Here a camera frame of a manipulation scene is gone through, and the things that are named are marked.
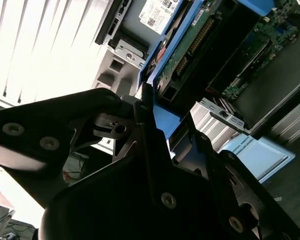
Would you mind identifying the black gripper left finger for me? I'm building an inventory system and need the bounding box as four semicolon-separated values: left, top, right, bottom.
0;82;185;210

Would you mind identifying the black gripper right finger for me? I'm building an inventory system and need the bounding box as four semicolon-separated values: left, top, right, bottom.
184;111;300;240

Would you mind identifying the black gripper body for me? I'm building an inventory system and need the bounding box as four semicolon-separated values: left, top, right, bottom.
38;154;241;240

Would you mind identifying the hard disk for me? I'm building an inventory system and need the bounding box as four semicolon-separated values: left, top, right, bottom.
137;0;277;173

